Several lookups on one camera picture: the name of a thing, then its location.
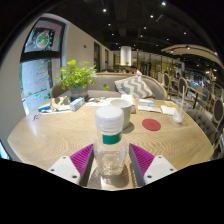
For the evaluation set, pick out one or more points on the clear plastic cup with straw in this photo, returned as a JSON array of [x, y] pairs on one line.
[[178, 115]]

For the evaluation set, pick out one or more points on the white paper napkin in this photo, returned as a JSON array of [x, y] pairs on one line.
[[167, 110]]

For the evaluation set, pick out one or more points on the green potted plant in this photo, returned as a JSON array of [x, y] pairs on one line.
[[77, 78]]

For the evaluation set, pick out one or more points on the yellow table card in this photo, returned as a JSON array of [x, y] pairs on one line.
[[170, 103]]

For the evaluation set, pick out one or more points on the white round pillar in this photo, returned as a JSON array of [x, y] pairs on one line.
[[125, 55]]

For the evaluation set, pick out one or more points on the blue white small pack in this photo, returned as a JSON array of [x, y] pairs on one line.
[[44, 107]]

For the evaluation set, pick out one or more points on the white blue tissue pack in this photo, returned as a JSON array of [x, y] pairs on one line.
[[146, 102]]

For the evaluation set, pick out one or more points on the light blue tissue box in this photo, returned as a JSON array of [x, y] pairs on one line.
[[76, 104]]

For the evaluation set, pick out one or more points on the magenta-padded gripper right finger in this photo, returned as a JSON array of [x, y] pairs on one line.
[[156, 168]]

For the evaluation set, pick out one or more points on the flat round red coaster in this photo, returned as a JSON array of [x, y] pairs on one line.
[[151, 125]]

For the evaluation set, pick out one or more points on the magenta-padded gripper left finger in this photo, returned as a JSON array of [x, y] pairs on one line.
[[66, 168]]

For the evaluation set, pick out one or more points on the grey white chevron pillow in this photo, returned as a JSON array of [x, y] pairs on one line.
[[135, 87]]

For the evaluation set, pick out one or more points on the grey curved sofa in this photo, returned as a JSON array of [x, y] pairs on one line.
[[103, 83]]

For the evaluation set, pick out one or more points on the group of ceiling spotlights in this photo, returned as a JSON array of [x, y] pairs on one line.
[[151, 16]]

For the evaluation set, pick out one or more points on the dark grey tufted chair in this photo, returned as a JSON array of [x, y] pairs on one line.
[[200, 123]]

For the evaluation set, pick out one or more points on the printed paper menu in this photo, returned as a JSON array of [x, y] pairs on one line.
[[98, 102]]

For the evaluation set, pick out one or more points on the person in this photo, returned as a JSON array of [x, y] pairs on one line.
[[136, 71], [124, 70]]

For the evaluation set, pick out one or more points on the group of round-back chairs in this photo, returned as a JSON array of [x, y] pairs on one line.
[[182, 83]]

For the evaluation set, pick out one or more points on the white box with orange print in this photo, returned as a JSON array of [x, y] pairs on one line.
[[129, 98]]

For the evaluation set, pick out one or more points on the clear plastic bottle white cap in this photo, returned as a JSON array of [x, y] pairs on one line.
[[110, 146]]

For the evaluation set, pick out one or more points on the dark framed decorated window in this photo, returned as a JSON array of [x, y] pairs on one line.
[[40, 76]]

